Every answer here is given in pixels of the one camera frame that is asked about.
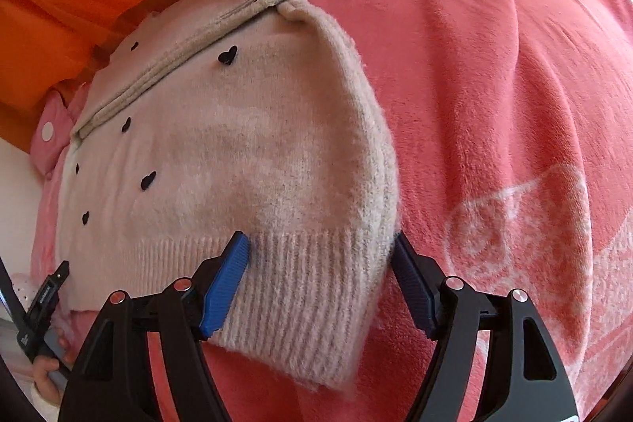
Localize pink patterned blanket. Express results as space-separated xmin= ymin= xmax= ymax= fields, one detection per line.
xmin=30 ymin=0 xmax=633 ymax=422

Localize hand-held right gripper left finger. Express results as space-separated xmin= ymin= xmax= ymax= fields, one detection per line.
xmin=58 ymin=231 xmax=251 ymax=422

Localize person's left hand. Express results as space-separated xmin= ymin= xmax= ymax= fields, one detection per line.
xmin=30 ymin=335 xmax=75 ymax=405

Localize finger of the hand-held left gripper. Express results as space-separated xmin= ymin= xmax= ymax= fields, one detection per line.
xmin=47 ymin=260 xmax=70 ymax=291

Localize cream sweater with black hearts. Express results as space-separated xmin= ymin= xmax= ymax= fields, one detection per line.
xmin=55 ymin=0 xmax=400 ymax=403

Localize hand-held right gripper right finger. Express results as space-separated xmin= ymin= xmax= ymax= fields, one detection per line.
xmin=393 ymin=233 xmax=580 ymax=422

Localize pink garment with white button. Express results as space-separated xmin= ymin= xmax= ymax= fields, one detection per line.
xmin=30 ymin=83 xmax=97 ymax=178

